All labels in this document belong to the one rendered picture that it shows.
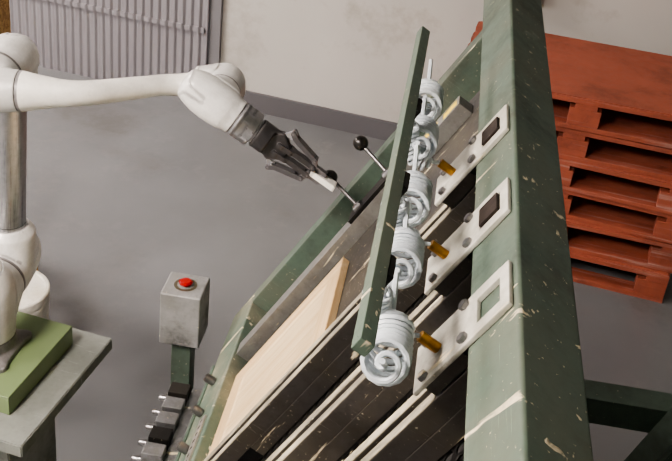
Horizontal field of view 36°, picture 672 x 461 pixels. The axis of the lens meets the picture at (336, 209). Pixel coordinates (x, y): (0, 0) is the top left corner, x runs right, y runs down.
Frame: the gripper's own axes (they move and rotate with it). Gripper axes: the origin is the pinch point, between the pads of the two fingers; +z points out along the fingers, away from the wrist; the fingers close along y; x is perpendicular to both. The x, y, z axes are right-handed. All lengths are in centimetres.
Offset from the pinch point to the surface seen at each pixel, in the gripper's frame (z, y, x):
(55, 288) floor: -35, -189, 134
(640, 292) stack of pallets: 189, -56, 203
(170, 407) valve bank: 6, -76, -14
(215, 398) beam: 11, -57, -23
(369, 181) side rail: 13.8, -3.2, 20.7
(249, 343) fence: 13, -52, -3
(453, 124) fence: 14.6, 32.9, -3.2
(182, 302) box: -6, -66, 15
